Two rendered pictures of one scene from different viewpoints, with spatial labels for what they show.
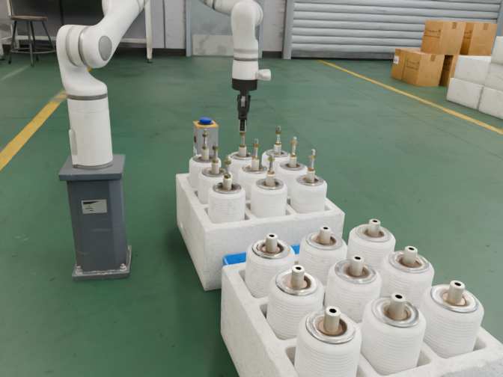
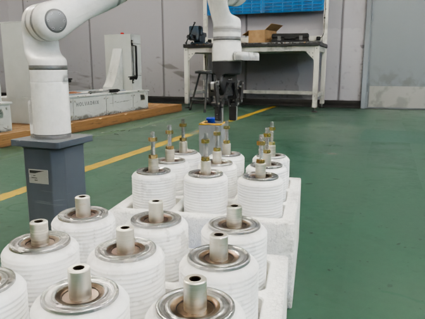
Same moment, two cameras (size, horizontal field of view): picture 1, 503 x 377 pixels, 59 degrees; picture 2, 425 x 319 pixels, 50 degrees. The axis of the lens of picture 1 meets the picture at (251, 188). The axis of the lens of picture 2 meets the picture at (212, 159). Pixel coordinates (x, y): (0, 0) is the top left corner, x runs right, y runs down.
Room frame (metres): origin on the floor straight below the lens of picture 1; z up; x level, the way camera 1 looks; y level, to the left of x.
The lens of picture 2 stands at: (0.30, -0.58, 0.47)
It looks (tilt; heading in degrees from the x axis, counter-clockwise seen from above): 11 degrees down; 33
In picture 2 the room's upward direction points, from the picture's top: straight up
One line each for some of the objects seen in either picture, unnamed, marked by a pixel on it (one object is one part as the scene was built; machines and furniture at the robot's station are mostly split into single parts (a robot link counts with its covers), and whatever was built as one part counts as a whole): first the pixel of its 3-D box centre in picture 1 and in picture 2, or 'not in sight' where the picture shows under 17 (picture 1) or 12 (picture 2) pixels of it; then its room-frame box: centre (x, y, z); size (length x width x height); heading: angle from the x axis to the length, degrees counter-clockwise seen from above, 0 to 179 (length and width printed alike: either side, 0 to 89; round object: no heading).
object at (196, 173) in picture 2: (269, 184); (205, 173); (1.10, -0.05, 0.25); 0.08 x 0.08 x 0.01
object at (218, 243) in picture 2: (409, 256); (218, 247); (0.74, -0.31, 0.26); 0.02 x 0.02 x 0.03
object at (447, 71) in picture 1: (452, 69); not in sight; (4.67, -1.97, 0.15); 0.30 x 0.24 x 0.30; 13
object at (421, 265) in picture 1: (408, 262); (218, 257); (0.74, -0.31, 0.25); 0.08 x 0.08 x 0.01
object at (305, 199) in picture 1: (306, 210); (259, 218); (1.14, -0.16, 0.16); 0.10 x 0.10 x 0.18
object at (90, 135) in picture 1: (90, 131); (50, 104); (1.06, 0.40, 0.39); 0.09 x 0.09 x 0.17; 12
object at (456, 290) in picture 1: (455, 292); (195, 294); (0.63, -0.35, 0.26); 0.02 x 0.02 x 0.03
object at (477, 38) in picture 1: (473, 38); not in sight; (4.72, -2.14, 0.45); 0.30 x 0.24 x 0.30; 10
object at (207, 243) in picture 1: (252, 218); (216, 227); (1.21, -0.01, 0.09); 0.39 x 0.39 x 0.18; 20
